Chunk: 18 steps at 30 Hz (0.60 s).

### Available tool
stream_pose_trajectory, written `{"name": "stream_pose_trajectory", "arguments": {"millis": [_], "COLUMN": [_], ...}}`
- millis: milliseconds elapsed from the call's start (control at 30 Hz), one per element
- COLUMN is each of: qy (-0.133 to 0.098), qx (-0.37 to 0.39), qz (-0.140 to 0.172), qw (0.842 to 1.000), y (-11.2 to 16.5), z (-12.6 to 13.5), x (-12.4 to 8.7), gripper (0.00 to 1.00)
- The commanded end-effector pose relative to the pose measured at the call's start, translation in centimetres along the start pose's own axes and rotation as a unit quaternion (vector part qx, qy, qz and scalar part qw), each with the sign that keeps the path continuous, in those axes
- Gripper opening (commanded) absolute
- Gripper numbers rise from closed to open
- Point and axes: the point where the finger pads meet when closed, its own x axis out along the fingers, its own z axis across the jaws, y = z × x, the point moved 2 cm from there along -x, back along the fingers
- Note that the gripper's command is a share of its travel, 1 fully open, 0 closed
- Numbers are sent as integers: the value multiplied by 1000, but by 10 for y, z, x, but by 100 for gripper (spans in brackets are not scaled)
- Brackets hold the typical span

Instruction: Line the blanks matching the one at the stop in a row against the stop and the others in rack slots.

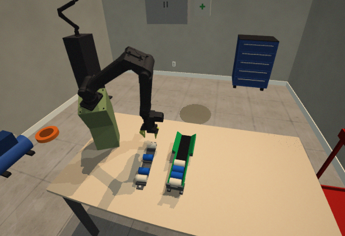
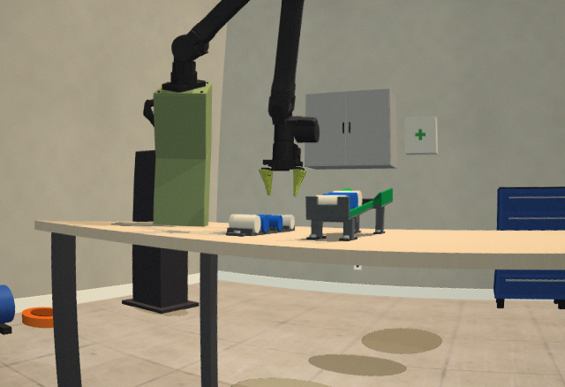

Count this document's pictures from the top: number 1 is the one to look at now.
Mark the blue plastic bar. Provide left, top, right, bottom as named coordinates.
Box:
left=171, top=171, right=183, bottom=180
left=138, top=167, right=150, bottom=175
left=143, top=154, right=154, bottom=161
left=172, top=165, right=184, bottom=173

